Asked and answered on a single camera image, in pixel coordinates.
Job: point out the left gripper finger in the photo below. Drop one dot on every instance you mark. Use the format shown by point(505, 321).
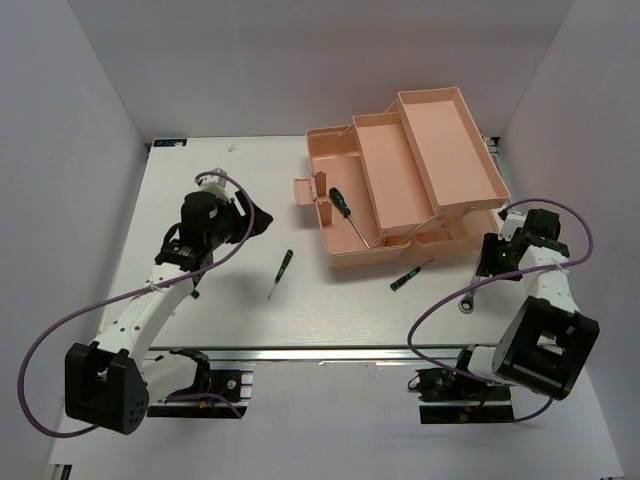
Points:
point(259, 221)
point(245, 200)

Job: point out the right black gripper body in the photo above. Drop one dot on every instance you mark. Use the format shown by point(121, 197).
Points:
point(496, 257)

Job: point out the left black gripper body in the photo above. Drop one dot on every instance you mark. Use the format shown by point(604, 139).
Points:
point(230, 225)

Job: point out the small green precision screwdriver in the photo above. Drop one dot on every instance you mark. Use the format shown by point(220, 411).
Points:
point(281, 271)

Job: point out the silver ratchet wrench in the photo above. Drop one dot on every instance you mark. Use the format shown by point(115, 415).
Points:
point(466, 303)

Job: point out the large green screwdriver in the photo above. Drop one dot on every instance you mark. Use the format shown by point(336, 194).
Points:
point(340, 203)

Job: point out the pink plastic toolbox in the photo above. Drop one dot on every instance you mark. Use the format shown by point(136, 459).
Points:
point(418, 178)

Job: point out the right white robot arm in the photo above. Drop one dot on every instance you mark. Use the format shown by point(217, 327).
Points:
point(549, 340)

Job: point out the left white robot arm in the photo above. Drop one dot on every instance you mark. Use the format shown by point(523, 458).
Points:
point(109, 383)

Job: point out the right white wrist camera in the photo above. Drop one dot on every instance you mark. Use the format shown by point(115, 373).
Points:
point(513, 221)

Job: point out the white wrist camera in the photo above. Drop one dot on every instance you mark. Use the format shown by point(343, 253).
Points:
point(513, 221)
point(214, 182)

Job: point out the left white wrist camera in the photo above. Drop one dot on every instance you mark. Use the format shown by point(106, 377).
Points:
point(214, 182)

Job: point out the aluminium table rail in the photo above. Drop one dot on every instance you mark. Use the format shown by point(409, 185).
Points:
point(313, 354)

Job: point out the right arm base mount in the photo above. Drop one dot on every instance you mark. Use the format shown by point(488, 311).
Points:
point(446, 398)

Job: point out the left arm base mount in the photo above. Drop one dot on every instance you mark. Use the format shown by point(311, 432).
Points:
point(220, 387)

